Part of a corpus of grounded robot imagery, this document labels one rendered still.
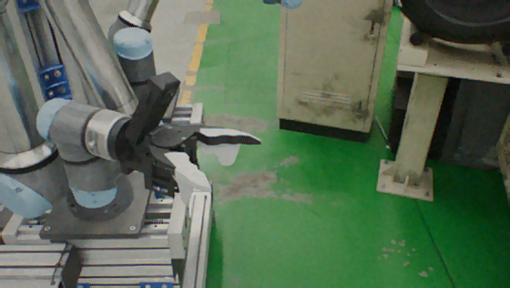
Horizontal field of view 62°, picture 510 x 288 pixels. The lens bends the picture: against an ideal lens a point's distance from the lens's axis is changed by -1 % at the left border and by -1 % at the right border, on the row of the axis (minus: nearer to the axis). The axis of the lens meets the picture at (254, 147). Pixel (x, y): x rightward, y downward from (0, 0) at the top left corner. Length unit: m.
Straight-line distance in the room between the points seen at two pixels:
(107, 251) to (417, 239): 1.38
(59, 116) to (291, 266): 1.31
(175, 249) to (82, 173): 0.40
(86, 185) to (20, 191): 0.14
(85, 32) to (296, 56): 1.70
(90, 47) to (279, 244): 1.33
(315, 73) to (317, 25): 0.27
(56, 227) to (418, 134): 1.61
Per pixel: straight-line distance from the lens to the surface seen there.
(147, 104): 0.61
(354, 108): 2.46
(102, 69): 0.82
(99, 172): 0.77
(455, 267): 2.01
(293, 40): 2.36
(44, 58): 1.15
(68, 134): 0.72
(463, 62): 1.69
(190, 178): 0.54
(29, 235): 1.17
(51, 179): 0.88
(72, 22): 0.81
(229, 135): 0.64
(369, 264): 1.90
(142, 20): 1.50
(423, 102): 2.06
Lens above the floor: 1.41
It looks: 35 degrees down
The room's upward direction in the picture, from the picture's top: straight up
